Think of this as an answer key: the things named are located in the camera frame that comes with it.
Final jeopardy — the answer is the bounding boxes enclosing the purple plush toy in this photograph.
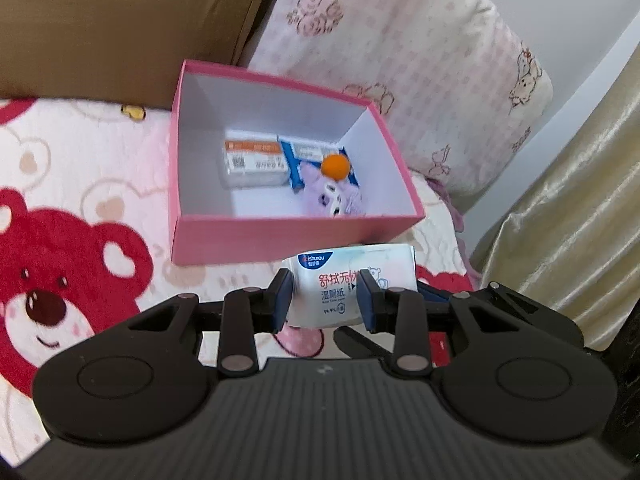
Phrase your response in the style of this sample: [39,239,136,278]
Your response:
[299,162,368,218]

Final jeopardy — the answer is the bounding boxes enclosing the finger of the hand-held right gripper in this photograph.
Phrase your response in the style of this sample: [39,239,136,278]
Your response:
[334,326,397,359]
[416,280,476,307]

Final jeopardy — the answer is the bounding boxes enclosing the white wet wipes pack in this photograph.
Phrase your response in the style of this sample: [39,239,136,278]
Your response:
[281,242,418,331]

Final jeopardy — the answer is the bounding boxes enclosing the blue and white box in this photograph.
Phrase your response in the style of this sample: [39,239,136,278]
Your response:
[277,135,361,193]

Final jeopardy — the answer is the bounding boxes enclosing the bear printed blanket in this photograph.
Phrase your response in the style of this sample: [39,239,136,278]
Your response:
[0,95,481,480]

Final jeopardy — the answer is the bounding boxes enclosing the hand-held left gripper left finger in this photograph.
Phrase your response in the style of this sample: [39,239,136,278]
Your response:
[127,269,297,380]

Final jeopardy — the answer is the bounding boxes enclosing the beige curtain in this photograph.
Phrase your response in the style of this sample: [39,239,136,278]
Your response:
[470,45,640,351]

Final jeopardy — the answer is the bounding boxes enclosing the orange makeup sponge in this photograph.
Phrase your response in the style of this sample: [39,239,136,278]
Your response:
[320,154,351,181]

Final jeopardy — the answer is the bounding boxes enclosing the pink floral pillow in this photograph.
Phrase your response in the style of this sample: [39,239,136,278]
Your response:
[247,0,555,211]

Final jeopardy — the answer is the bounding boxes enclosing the pink cardboard box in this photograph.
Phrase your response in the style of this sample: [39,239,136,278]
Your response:
[169,59,427,267]

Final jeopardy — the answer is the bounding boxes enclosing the clear box with orange label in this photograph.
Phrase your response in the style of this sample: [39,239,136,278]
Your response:
[220,130,292,191]

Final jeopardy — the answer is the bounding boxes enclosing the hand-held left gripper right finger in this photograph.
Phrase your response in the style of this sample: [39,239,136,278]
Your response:
[356,269,531,376]

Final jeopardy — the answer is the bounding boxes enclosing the brown pillow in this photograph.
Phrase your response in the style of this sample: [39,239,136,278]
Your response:
[0,0,281,111]

